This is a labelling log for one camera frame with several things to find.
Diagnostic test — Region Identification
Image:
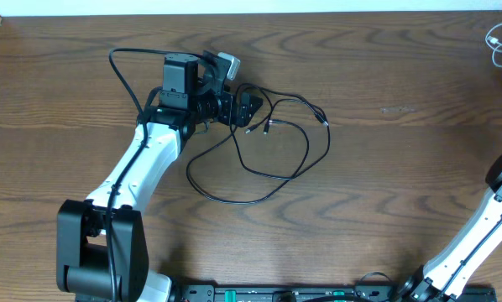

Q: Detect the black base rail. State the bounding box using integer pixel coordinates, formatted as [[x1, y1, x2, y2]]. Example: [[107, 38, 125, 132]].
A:
[[166, 281, 498, 302]]

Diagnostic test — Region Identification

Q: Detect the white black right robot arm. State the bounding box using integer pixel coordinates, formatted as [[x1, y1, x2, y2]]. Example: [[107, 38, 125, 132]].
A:
[[392, 155, 502, 301]]

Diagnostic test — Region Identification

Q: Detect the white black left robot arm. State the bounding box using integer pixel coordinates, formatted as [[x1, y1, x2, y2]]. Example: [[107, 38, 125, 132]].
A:
[[56, 51, 262, 301]]

